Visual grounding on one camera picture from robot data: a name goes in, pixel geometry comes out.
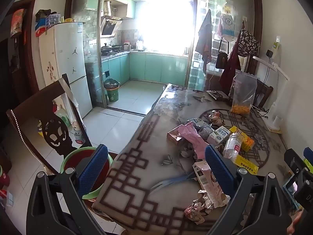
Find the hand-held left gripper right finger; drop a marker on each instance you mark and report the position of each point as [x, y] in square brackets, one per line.
[217, 167]

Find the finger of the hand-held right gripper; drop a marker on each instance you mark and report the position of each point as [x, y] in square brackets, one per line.
[294, 161]

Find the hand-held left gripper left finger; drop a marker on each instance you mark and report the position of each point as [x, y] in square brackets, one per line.
[94, 170]

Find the crushed pink white carton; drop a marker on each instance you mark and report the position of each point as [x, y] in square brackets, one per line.
[207, 181]

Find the red bucket with green rim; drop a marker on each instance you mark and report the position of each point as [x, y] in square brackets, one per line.
[75, 156]

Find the clear plastic bottle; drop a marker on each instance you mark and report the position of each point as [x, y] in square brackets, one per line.
[232, 148]

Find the yellow packet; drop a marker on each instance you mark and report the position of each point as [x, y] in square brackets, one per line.
[247, 165]

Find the white green milk carton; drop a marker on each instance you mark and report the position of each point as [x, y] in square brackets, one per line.
[218, 135]

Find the pink plastic bag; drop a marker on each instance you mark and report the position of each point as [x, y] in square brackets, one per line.
[193, 139]

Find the clear plastic wrapper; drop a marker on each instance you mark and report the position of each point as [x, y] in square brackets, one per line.
[205, 132]

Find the yellow cardboard box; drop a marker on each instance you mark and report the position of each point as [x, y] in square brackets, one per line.
[247, 140]

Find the foil wrapper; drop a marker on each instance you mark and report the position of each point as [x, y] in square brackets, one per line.
[198, 210]

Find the green white packet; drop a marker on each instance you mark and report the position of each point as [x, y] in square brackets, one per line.
[195, 122]

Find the pink cardboard box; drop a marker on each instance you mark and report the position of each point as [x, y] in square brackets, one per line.
[173, 137]

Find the person's right hand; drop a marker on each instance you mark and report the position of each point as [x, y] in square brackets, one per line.
[296, 224]

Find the small figurine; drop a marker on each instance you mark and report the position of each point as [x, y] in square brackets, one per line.
[217, 118]

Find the patterned tablecloth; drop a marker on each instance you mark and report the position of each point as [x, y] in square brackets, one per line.
[151, 166]

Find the white desk lamp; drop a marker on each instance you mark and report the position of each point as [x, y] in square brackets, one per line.
[275, 102]

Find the green plastic bottle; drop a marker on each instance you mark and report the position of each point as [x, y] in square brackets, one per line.
[63, 116]

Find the black remote control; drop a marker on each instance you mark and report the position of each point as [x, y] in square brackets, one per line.
[217, 95]

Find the clear bag of orange snacks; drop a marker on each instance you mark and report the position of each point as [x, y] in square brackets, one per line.
[243, 95]

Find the green kitchen waste bin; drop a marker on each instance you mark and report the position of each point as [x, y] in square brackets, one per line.
[112, 91]

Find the dark wooden carved chair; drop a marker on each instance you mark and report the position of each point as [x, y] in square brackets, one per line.
[31, 107]

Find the dark red hanging garment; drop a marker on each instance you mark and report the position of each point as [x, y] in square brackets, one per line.
[229, 73]

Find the black hanging bag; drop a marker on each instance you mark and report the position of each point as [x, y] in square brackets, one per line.
[221, 58]

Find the white refrigerator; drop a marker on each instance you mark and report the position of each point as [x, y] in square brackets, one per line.
[68, 61]

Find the teal kitchen cabinets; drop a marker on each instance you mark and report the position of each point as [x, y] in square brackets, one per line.
[156, 67]

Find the black wok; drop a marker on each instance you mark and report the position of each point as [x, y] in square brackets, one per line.
[108, 49]

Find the grey hanging towel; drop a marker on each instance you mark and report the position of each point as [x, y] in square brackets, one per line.
[204, 41]

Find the black white patterned bag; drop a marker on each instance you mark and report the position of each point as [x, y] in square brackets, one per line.
[247, 44]

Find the white kettle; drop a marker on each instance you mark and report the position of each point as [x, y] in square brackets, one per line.
[127, 45]

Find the hanging panda pouch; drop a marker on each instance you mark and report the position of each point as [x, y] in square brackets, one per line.
[226, 25]

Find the range hood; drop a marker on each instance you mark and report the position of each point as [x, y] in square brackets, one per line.
[110, 27]

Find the blue red box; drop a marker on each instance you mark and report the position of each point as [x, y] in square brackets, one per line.
[41, 28]

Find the clear plastic storage box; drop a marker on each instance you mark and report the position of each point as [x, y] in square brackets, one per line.
[53, 20]

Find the red hanging decoration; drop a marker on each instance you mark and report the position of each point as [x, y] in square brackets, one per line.
[17, 23]

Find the black wall charger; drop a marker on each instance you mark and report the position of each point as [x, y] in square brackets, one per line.
[269, 54]

